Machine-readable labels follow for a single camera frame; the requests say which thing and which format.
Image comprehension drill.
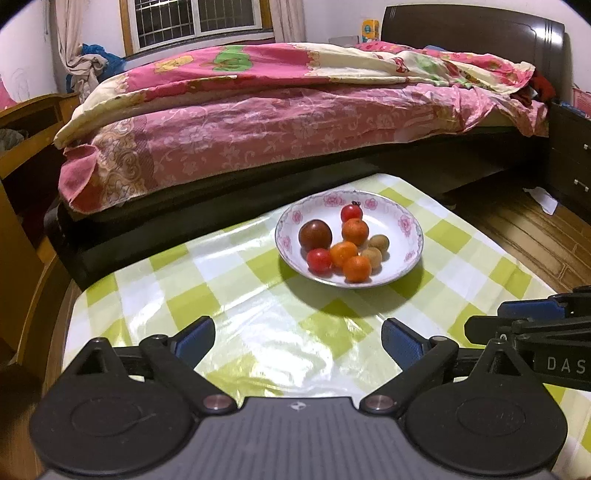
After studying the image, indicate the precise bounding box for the orange mandarin front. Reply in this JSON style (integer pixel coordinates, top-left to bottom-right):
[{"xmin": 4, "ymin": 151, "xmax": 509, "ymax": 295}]
[{"xmin": 342, "ymin": 255, "xmax": 373, "ymax": 283}]

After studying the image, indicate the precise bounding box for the tan longan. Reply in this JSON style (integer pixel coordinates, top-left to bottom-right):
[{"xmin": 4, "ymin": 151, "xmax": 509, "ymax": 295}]
[
  {"xmin": 368, "ymin": 234, "xmax": 390, "ymax": 254},
  {"xmin": 360, "ymin": 246, "xmax": 383, "ymax": 270}
]

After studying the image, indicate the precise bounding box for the small orange mandarin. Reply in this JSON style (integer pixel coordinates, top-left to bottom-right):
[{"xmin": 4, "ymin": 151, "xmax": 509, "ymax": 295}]
[{"xmin": 329, "ymin": 241, "xmax": 358, "ymax": 269}]

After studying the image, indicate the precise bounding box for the red cherry tomato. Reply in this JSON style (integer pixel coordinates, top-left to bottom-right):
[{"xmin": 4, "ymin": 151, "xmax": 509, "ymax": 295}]
[{"xmin": 307, "ymin": 248, "xmax": 332, "ymax": 275}]

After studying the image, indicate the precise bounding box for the red cherry tomato stemmed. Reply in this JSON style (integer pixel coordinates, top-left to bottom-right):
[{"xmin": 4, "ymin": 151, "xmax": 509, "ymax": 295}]
[{"xmin": 341, "ymin": 201, "xmax": 363, "ymax": 223}]

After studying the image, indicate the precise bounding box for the dark red tomato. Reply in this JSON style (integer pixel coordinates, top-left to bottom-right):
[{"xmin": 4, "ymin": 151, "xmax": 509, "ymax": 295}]
[{"xmin": 298, "ymin": 219, "xmax": 332, "ymax": 251}]

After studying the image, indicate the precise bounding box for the white paper on floor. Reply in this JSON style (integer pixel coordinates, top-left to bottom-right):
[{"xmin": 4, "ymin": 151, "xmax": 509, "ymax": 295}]
[{"xmin": 524, "ymin": 187, "xmax": 559, "ymax": 216}]

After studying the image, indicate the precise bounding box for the white floral plate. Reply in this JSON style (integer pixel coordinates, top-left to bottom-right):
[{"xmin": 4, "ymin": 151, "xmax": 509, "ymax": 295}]
[{"xmin": 274, "ymin": 189, "xmax": 424, "ymax": 289}]

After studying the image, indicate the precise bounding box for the wooden cabinet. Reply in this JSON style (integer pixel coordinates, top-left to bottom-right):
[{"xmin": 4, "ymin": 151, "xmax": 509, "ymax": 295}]
[{"xmin": 0, "ymin": 91, "xmax": 82, "ymax": 480}]

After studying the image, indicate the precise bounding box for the dark nightstand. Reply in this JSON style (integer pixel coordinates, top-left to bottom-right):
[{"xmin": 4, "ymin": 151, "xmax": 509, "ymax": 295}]
[{"xmin": 549, "ymin": 103, "xmax": 590, "ymax": 217}]

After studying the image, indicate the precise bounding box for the pink floral quilt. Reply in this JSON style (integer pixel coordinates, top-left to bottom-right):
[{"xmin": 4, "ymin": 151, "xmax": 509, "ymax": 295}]
[{"xmin": 54, "ymin": 41, "xmax": 548, "ymax": 214}]

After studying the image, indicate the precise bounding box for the dark wooden headboard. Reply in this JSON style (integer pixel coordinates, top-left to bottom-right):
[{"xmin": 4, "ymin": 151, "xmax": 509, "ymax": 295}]
[{"xmin": 381, "ymin": 4, "xmax": 570, "ymax": 100}]

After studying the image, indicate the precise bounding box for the blue clothes pile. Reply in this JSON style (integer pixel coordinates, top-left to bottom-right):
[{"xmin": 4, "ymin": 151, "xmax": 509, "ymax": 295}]
[{"xmin": 66, "ymin": 44, "xmax": 126, "ymax": 94}]

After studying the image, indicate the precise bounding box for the yellow box on headboard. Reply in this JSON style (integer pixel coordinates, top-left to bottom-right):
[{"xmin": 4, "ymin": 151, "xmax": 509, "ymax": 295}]
[{"xmin": 361, "ymin": 19, "xmax": 380, "ymax": 43}]

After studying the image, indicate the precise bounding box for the barred window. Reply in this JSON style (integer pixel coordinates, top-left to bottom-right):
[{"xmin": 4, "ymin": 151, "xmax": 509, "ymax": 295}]
[{"xmin": 119, "ymin": 0, "xmax": 273, "ymax": 56}]

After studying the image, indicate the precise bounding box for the beige curtain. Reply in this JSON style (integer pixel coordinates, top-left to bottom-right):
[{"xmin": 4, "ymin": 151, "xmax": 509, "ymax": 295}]
[{"xmin": 53, "ymin": 0, "xmax": 95, "ymax": 103}]

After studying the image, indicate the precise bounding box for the dark bed frame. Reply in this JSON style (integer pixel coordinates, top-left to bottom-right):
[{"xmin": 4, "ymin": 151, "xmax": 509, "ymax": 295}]
[{"xmin": 44, "ymin": 127, "xmax": 551, "ymax": 289}]

